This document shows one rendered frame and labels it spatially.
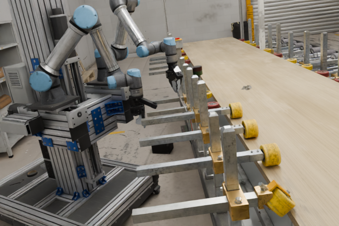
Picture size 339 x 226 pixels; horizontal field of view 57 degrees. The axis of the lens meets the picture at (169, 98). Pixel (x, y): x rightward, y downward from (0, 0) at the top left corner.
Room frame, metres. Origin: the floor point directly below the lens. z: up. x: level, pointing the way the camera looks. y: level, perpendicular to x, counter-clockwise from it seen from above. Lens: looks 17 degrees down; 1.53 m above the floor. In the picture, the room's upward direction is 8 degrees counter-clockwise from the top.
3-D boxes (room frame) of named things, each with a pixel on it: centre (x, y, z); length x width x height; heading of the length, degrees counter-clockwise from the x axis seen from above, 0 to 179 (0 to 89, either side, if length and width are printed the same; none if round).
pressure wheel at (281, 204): (0.78, -0.28, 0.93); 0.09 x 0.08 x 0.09; 91
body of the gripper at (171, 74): (2.03, -0.05, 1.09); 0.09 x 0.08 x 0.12; 21
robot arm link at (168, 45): (2.03, -0.05, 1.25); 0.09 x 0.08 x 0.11; 50
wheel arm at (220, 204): (0.77, -0.03, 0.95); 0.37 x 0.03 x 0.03; 91
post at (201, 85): (1.31, -0.15, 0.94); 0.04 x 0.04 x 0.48; 1
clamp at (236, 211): (0.79, -0.15, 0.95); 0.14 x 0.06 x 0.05; 1
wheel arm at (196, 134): (1.27, -0.09, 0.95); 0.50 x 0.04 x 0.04; 91
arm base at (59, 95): (1.84, 0.70, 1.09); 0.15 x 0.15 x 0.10
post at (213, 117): (1.06, -0.15, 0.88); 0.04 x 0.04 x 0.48; 1
